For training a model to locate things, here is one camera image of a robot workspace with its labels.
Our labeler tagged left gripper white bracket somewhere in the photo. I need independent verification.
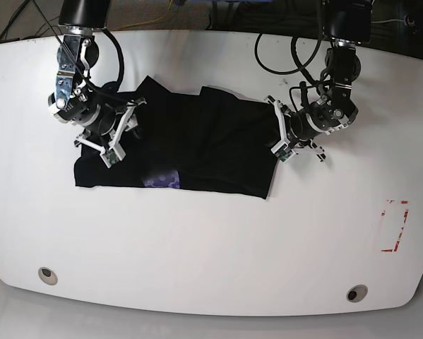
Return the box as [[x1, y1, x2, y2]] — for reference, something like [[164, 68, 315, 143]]
[[263, 94, 328, 165]]

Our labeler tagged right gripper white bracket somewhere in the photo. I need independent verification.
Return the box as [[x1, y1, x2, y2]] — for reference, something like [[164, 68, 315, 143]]
[[74, 97, 147, 161]]

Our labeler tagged black t-shirt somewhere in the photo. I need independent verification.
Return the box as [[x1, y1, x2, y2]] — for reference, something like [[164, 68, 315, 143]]
[[73, 77, 280, 198]]

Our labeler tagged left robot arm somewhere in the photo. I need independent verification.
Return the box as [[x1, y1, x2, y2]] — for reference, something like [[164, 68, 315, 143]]
[[265, 1, 372, 162]]

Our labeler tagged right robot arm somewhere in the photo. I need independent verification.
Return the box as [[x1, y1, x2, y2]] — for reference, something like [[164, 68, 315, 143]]
[[48, 1, 146, 168]]

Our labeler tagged red tape rectangle marking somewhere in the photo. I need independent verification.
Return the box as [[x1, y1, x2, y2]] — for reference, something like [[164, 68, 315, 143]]
[[378, 200, 410, 253]]

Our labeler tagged right table grommet hole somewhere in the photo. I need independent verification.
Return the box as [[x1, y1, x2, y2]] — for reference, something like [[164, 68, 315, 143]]
[[346, 285, 368, 303]]

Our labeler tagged table grommet hole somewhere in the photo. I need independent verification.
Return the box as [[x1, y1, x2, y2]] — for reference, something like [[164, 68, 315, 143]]
[[38, 267, 58, 286], [346, 285, 368, 303]]

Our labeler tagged left table grommet hole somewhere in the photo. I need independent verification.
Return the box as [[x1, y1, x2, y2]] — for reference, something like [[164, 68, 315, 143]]
[[38, 267, 58, 286]]

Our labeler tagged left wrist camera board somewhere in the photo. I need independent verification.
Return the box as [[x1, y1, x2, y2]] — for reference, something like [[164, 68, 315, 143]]
[[271, 143, 297, 162]]

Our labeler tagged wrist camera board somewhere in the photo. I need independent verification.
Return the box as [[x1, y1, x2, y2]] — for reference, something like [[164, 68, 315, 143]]
[[100, 148, 121, 169], [271, 143, 297, 162]]

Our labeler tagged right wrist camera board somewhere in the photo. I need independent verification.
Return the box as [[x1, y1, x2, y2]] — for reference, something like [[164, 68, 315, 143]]
[[100, 148, 121, 169]]

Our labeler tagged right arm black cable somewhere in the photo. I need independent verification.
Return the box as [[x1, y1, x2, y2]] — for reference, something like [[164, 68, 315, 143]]
[[37, 0, 141, 110]]

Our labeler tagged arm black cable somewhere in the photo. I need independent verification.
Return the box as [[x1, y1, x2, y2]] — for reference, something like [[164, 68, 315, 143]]
[[37, 0, 141, 110], [255, 0, 339, 114]]

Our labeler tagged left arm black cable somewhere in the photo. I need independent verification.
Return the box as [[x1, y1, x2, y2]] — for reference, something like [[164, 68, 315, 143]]
[[255, 0, 339, 114]]

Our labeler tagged yellow cable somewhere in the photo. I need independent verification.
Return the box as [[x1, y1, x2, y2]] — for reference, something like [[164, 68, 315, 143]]
[[114, 0, 173, 32]]

